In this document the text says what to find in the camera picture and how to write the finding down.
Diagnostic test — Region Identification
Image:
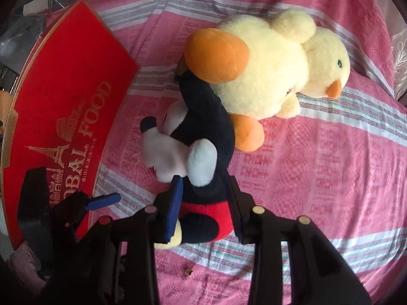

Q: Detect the black red mouse plush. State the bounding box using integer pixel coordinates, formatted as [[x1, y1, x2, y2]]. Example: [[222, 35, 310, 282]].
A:
[[140, 59, 235, 250]]

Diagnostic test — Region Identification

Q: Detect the yellow chick plush toy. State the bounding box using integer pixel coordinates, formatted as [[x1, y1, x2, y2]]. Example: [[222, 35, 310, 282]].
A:
[[183, 8, 351, 152]]

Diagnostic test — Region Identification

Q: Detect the red gift box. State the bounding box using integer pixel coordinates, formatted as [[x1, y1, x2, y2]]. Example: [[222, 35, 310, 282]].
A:
[[1, 0, 138, 247]]

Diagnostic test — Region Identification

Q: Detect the clear plastic bag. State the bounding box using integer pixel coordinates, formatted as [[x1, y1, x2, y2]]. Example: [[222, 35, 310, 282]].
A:
[[1, 0, 72, 78]]

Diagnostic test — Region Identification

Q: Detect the beige floral curtain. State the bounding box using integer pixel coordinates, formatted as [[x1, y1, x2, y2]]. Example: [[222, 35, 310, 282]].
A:
[[391, 29, 407, 100]]

